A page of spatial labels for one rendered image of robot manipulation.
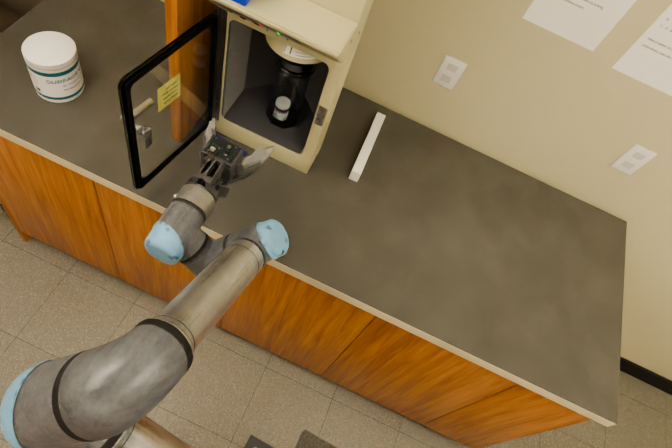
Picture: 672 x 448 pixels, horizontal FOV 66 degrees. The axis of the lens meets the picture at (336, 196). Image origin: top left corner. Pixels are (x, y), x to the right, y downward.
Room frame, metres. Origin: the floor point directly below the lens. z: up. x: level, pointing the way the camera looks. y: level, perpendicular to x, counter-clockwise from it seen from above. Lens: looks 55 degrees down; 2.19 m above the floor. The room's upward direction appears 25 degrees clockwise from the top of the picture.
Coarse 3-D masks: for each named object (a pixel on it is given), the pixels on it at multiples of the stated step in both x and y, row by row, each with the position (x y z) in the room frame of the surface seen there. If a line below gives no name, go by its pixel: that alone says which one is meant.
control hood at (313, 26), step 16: (224, 0) 0.79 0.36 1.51; (256, 0) 0.83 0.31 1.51; (272, 0) 0.85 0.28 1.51; (288, 0) 0.87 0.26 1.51; (304, 0) 0.89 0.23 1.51; (256, 16) 0.79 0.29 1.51; (272, 16) 0.81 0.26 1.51; (288, 16) 0.83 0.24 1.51; (304, 16) 0.85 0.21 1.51; (320, 16) 0.87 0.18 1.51; (336, 16) 0.89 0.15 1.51; (288, 32) 0.79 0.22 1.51; (304, 32) 0.80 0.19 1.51; (320, 32) 0.82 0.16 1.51; (336, 32) 0.84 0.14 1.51; (352, 32) 0.87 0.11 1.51; (320, 48) 0.79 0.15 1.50; (336, 48) 0.80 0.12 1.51
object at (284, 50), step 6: (270, 42) 0.94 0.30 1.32; (276, 42) 0.93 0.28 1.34; (276, 48) 0.92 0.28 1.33; (282, 48) 0.92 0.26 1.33; (288, 48) 0.92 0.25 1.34; (294, 48) 0.93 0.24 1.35; (282, 54) 0.92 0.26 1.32; (288, 54) 0.92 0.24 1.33; (294, 54) 0.92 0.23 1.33; (300, 54) 0.93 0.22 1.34; (306, 54) 0.93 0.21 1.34; (294, 60) 0.92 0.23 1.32; (300, 60) 0.92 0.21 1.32; (306, 60) 0.93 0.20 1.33; (312, 60) 0.94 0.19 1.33; (318, 60) 0.95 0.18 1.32
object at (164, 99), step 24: (192, 48) 0.80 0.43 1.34; (168, 72) 0.72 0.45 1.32; (192, 72) 0.80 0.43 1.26; (120, 96) 0.59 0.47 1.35; (144, 96) 0.65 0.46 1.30; (168, 96) 0.72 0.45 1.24; (192, 96) 0.80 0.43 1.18; (144, 120) 0.64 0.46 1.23; (168, 120) 0.72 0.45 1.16; (192, 120) 0.80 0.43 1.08; (144, 144) 0.63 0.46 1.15; (168, 144) 0.71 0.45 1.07; (144, 168) 0.62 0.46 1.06
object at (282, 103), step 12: (276, 60) 0.97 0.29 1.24; (276, 72) 0.98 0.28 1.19; (288, 72) 0.95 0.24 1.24; (276, 84) 0.97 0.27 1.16; (288, 84) 0.96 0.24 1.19; (300, 84) 0.97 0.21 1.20; (276, 96) 0.96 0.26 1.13; (288, 96) 0.96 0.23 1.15; (300, 96) 0.98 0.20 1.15; (276, 108) 0.96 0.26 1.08; (288, 108) 0.96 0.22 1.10; (300, 108) 1.00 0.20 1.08; (288, 120) 0.97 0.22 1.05
